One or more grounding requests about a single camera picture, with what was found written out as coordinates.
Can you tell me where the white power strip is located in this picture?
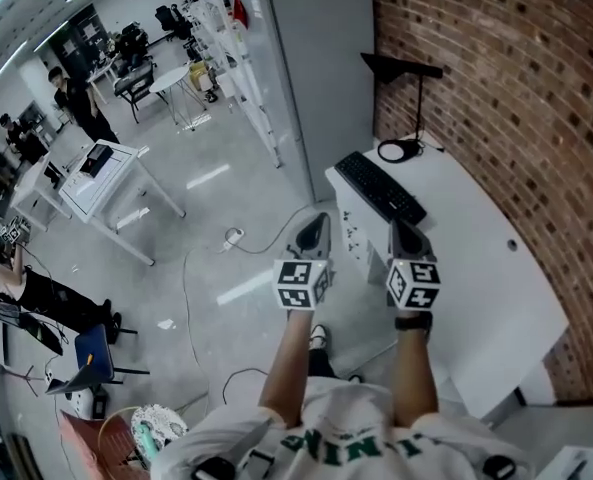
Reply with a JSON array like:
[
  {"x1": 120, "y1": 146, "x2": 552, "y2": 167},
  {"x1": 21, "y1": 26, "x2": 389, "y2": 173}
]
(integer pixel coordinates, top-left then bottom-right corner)
[{"x1": 222, "y1": 226, "x2": 247, "y2": 250}]

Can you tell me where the black office chair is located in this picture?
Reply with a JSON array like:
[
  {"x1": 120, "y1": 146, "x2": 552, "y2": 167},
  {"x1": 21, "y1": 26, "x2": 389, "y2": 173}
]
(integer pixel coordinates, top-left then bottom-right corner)
[{"x1": 154, "y1": 3, "x2": 196, "y2": 43}]

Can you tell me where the person's shoe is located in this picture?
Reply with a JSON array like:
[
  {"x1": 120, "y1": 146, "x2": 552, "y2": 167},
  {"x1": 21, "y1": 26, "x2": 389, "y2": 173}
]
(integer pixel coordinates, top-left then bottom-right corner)
[{"x1": 308, "y1": 323, "x2": 330, "y2": 353}]

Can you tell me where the small white table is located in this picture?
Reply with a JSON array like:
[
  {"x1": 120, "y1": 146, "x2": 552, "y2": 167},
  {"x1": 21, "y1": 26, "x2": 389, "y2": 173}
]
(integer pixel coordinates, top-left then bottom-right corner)
[{"x1": 9, "y1": 151, "x2": 73, "y2": 232}]

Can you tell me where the yellow bin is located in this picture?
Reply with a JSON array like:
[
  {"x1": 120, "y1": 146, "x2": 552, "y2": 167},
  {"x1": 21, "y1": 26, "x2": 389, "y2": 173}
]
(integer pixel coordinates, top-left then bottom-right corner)
[{"x1": 189, "y1": 61, "x2": 211, "y2": 92}]

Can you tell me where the person's black trouser leg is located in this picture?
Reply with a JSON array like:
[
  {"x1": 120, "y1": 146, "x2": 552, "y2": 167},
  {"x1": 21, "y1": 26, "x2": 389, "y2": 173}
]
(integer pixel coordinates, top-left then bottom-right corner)
[{"x1": 305, "y1": 347, "x2": 338, "y2": 380}]

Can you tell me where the black wristwatch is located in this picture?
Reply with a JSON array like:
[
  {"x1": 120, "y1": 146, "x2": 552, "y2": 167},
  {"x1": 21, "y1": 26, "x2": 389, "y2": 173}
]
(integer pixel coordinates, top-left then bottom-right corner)
[{"x1": 394, "y1": 312, "x2": 434, "y2": 337}]

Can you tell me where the black desk lamp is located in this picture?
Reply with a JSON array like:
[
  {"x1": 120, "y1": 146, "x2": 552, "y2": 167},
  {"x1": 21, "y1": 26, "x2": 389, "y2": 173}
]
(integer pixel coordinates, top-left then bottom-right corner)
[{"x1": 359, "y1": 51, "x2": 445, "y2": 164}]

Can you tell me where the person's left forearm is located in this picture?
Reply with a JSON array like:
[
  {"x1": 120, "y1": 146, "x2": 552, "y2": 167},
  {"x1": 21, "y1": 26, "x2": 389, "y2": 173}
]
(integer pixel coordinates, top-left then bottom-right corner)
[{"x1": 257, "y1": 308, "x2": 318, "y2": 429}]

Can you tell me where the black keyboard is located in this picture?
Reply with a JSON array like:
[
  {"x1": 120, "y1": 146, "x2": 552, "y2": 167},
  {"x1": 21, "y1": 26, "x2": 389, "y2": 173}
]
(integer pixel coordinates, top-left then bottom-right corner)
[{"x1": 333, "y1": 150, "x2": 428, "y2": 227}]

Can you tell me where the patterned round stool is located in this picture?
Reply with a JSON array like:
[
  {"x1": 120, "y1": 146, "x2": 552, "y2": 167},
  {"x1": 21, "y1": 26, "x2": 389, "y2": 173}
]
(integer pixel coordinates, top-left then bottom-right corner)
[{"x1": 129, "y1": 403, "x2": 191, "y2": 469}]

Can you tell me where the white storage box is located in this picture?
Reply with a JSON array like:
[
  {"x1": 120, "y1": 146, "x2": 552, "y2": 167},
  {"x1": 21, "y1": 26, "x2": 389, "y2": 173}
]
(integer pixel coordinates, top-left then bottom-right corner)
[{"x1": 543, "y1": 445, "x2": 593, "y2": 480}]

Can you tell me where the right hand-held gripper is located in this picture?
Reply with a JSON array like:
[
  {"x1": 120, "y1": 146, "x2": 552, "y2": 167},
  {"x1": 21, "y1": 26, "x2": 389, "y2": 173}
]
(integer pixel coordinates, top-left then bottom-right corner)
[{"x1": 385, "y1": 219, "x2": 442, "y2": 313}]

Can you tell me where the white partition board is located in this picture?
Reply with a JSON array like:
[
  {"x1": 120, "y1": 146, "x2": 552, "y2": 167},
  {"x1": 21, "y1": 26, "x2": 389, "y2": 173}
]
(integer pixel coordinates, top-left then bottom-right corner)
[{"x1": 243, "y1": 0, "x2": 377, "y2": 204}]

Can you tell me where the person's right forearm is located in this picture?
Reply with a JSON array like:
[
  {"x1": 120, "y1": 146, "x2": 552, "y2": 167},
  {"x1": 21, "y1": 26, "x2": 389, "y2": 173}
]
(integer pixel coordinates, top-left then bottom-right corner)
[{"x1": 392, "y1": 312, "x2": 440, "y2": 429}]

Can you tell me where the white table with lined top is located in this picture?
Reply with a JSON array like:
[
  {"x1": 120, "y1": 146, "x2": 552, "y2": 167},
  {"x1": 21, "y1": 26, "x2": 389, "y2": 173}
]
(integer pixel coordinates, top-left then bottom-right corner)
[{"x1": 57, "y1": 139, "x2": 187, "y2": 268}]

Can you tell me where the white shirt with green lettering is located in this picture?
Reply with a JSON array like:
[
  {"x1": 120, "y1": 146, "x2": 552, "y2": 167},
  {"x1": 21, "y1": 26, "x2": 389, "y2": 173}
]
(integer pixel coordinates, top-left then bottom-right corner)
[{"x1": 150, "y1": 375, "x2": 537, "y2": 480}]

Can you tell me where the white shelving rack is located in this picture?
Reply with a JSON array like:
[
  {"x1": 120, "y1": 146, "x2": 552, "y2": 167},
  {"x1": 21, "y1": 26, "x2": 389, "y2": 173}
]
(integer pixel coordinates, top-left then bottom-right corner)
[{"x1": 183, "y1": 0, "x2": 283, "y2": 169}]

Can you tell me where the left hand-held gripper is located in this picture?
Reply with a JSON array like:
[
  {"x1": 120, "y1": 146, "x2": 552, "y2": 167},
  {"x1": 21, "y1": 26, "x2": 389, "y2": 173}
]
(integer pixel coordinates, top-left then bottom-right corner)
[{"x1": 273, "y1": 212, "x2": 334, "y2": 313}]

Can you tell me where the blue chair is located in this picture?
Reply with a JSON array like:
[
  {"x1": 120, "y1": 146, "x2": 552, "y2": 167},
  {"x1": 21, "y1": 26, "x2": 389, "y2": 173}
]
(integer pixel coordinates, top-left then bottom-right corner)
[{"x1": 73, "y1": 322, "x2": 151, "y2": 387}]

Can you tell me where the round white table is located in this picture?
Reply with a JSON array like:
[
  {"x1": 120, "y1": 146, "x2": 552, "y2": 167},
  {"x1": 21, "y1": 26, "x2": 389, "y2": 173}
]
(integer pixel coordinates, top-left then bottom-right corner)
[{"x1": 148, "y1": 65, "x2": 211, "y2": 133}]

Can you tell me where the black box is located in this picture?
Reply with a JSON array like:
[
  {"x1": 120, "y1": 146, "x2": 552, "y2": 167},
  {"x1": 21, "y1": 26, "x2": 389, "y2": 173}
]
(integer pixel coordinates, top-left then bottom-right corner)
[{"x1": 79, "y1": 142, "x2": 114, "y2": 178}]

